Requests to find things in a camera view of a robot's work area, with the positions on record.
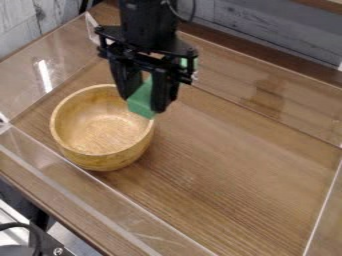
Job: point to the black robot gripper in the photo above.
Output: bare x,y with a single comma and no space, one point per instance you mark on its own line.
146,38

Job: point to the green rectangular block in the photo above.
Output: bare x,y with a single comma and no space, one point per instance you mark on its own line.
139,101

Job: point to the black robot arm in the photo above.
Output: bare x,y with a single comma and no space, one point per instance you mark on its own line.
151,61

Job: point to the brown wooden bowl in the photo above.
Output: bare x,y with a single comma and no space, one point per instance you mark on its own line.
100,136

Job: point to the clear acrylic corner bracket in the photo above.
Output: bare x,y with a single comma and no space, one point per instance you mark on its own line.
91,24

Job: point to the clear acrylic front wall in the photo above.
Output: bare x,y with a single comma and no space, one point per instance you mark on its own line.
108,220

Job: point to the black metal table bracket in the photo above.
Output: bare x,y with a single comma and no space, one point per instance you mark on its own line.
50,246

